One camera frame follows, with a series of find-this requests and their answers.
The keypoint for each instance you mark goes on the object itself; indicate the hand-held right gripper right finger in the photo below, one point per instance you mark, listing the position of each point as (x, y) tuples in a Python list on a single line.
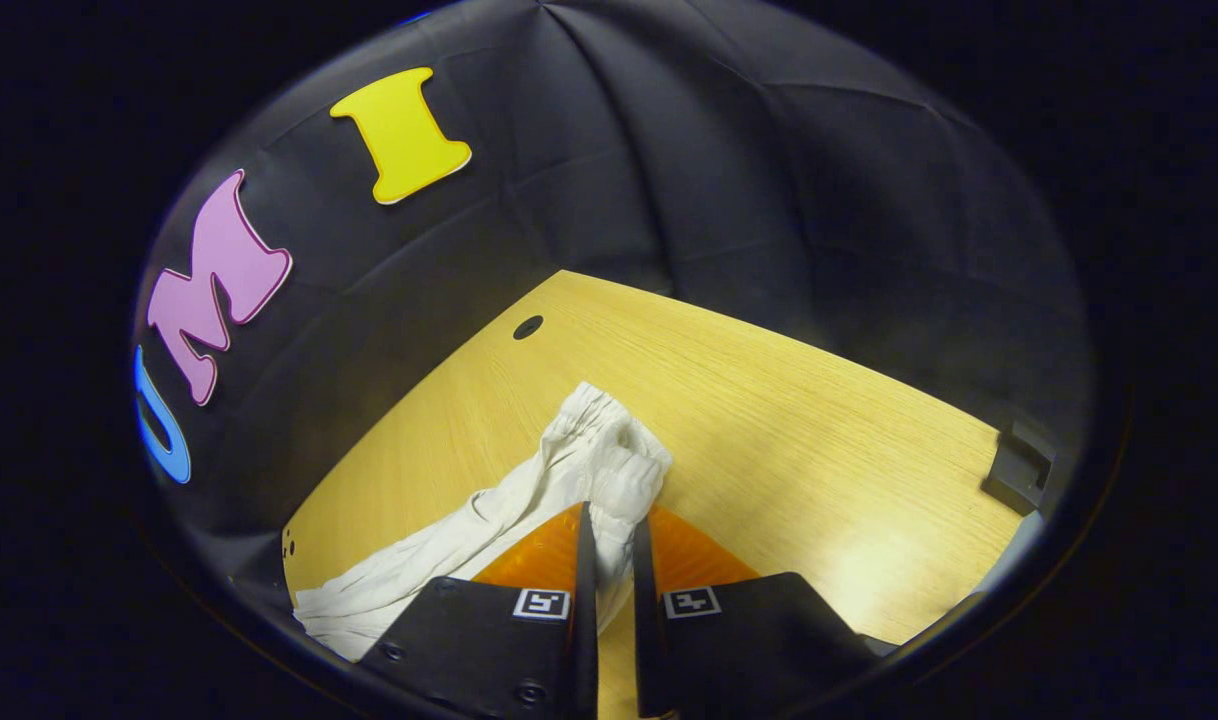
[(649, 650)]

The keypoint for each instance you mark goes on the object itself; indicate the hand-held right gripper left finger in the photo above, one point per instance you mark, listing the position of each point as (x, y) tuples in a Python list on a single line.
[(584, 640)]

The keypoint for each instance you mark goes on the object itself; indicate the black table clamp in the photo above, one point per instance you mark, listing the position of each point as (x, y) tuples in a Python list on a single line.
[(1017, 470)]

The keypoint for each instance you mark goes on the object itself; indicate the black backdrop cloth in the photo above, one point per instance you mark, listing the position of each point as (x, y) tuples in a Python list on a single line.
[(669, 150)]

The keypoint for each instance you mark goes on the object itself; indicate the white jeans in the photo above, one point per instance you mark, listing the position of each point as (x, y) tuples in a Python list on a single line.
[(569, 470)]

